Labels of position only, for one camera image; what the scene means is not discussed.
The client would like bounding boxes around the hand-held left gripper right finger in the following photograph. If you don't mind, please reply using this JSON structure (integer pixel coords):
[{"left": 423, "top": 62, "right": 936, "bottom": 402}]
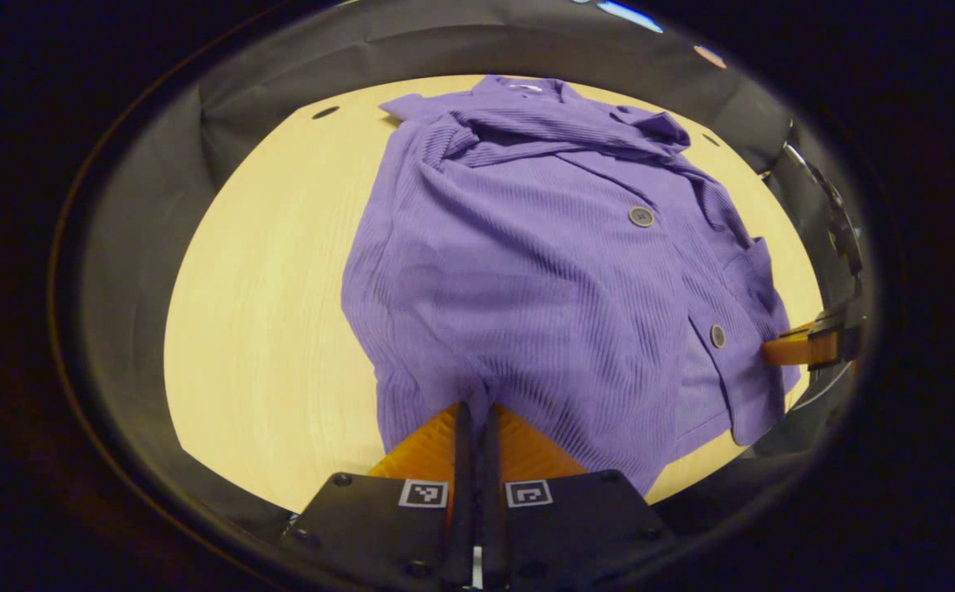
[{"left": 477, "top": 403, "right": 676, "bottom": 589}]

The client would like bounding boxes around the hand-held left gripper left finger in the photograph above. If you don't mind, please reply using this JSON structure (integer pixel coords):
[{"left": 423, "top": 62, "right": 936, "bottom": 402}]
[{"left": 280, "top": 401, "right": 474, "bottom": 591}]

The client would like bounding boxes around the purple ribbed button shirt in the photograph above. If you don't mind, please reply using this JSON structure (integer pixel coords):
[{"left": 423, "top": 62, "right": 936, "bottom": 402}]
[{"left": 341, "top": 74, "right": 801, "bottom": 497}]

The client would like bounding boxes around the black backdrop cloth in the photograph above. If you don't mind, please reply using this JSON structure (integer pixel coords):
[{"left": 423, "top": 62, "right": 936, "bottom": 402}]
[{"left": 75, "top": 0, "right": 865, "bottom": 543}]

